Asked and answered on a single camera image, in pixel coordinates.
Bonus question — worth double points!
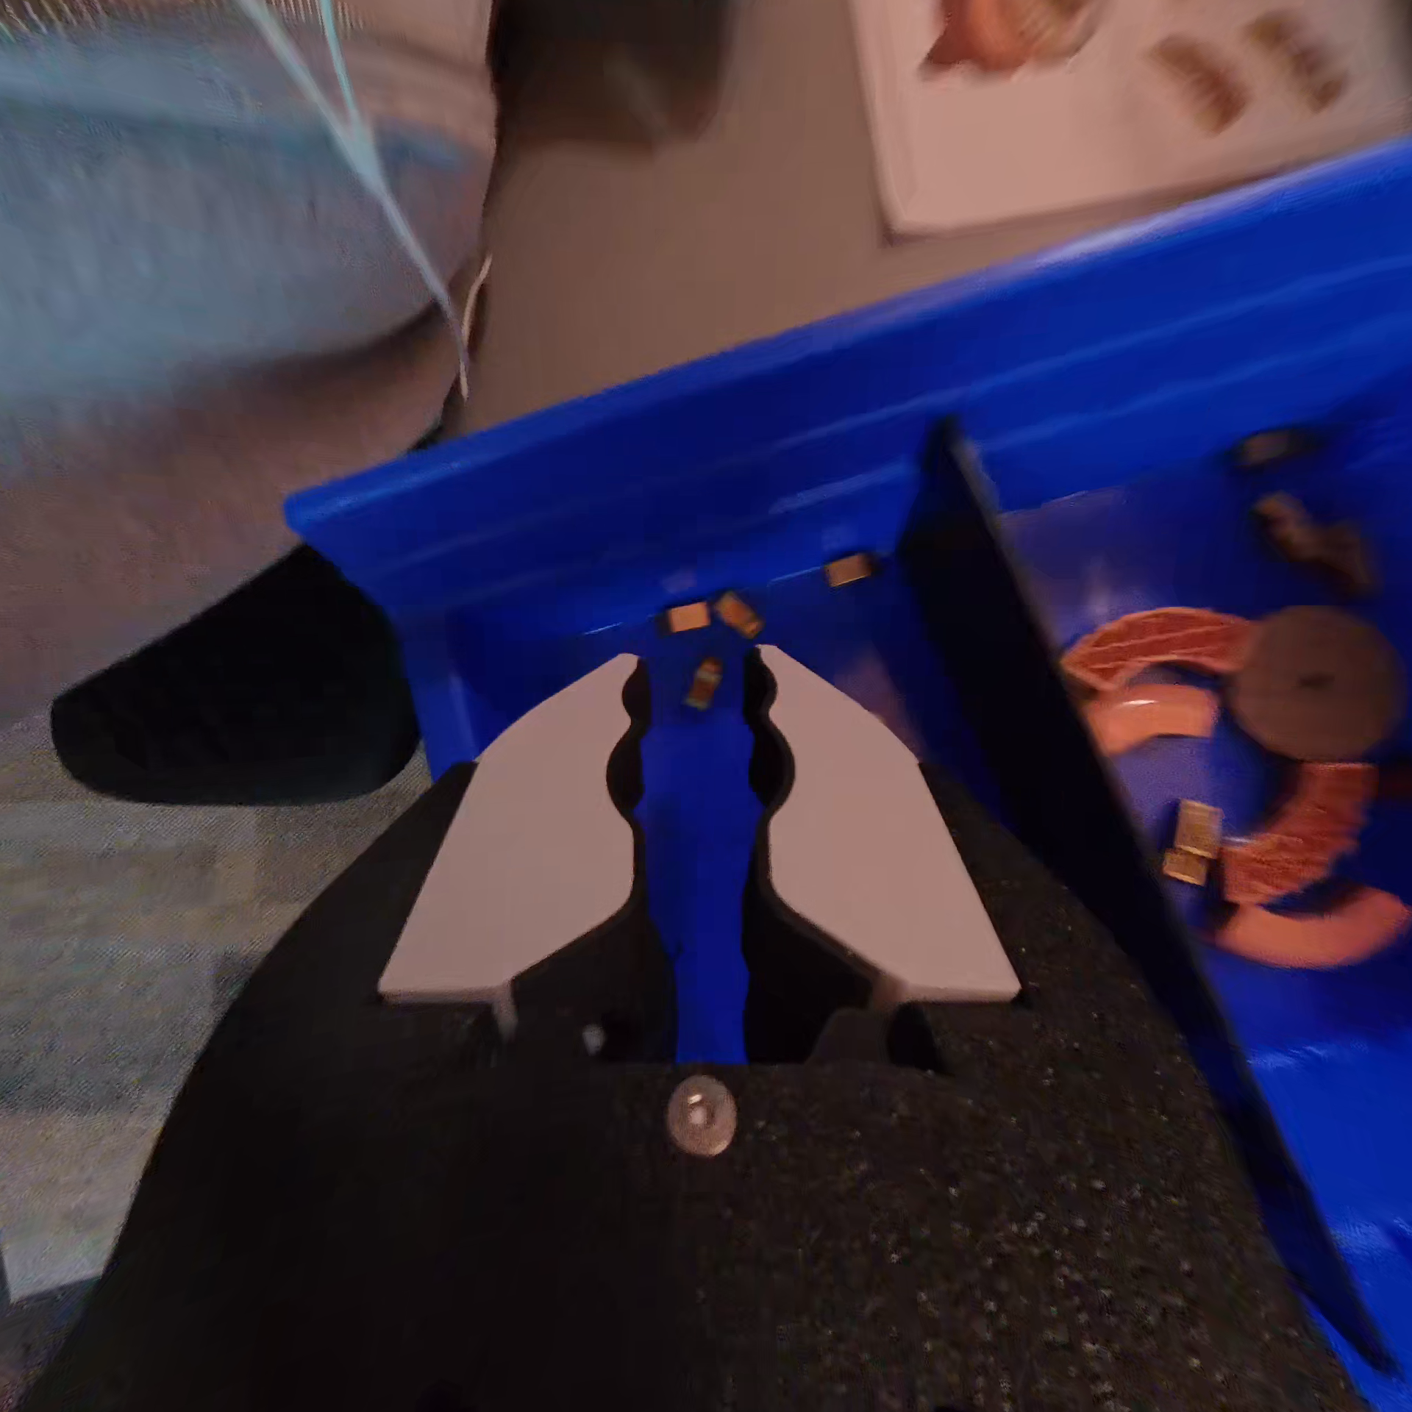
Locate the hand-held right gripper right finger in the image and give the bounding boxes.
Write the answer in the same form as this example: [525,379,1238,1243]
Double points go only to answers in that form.
[751,646,1023,1011]

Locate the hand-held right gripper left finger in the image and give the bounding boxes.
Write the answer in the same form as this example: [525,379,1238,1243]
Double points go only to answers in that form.
[379,656,651,1006]

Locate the pile of tan brick pieces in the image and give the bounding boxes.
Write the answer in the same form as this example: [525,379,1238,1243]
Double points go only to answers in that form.
[658,554,878,713]

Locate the blue plastic bin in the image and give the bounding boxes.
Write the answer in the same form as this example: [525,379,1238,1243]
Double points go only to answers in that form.
[282,139,1412,1381]

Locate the pile of brown bricks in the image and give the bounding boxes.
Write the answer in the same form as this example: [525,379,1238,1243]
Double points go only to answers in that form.
[1055,424,1412,977]

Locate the black bin divider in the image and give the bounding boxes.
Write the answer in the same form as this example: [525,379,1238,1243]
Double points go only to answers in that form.
[900,421,1412,1381]

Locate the brick set instruction booklet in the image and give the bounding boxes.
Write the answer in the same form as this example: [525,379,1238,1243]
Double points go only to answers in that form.
[850,0,1412,238]

